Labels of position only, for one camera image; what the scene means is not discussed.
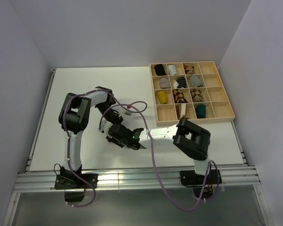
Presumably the aluminium frame rail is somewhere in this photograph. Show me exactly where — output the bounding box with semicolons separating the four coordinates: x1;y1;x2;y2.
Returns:
12;165;261;193

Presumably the rolled yellow sock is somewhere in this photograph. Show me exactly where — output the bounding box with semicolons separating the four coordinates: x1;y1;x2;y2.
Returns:
157;90;168;105

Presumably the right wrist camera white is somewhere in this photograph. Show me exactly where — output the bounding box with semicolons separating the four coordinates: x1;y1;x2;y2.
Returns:
98;120;113;134

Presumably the wooden compartment tray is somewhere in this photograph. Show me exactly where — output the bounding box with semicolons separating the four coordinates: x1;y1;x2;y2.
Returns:
150;61;235;126

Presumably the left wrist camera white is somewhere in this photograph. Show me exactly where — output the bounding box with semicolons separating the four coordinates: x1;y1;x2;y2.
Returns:
124;109;133;116

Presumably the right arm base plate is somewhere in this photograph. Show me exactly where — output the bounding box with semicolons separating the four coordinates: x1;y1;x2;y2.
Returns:
180;169;222;187

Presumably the rolled dark argyle sock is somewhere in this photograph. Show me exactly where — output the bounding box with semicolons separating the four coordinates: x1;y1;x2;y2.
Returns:
191;89;205;103

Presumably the rolled black striped sock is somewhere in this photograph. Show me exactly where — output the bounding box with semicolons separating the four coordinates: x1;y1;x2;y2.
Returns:
173;76;187;89

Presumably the brown striped sock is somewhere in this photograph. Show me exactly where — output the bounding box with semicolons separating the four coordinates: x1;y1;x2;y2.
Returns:
176;103;189;120

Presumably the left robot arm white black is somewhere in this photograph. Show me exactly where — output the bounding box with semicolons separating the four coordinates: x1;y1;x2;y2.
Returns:
58;86;122;188

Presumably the rolled white striped sock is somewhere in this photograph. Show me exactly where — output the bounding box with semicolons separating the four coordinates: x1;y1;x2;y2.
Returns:
167;65;177;75

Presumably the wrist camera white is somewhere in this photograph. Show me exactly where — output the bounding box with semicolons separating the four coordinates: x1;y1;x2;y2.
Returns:
98;120;113;134
124;109;133;116

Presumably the rolled orange argyle sock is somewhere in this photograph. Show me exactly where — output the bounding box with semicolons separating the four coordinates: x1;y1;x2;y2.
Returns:
183;64;195;74

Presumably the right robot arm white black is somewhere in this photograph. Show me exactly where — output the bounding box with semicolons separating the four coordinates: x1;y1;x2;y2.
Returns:
100;119;211;184

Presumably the rolled grey beige sock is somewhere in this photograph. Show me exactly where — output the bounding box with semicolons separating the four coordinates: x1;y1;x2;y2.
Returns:
159;78;171;89

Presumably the rolled brown argyle sock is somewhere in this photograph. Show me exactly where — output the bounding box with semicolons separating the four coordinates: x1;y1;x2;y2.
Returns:
173;89;188;104

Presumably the dark green reindeer sock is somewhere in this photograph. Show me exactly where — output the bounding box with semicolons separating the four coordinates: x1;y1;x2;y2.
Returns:
195;104;206;119

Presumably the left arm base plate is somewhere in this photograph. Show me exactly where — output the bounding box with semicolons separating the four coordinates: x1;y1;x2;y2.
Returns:
54;170;98;190

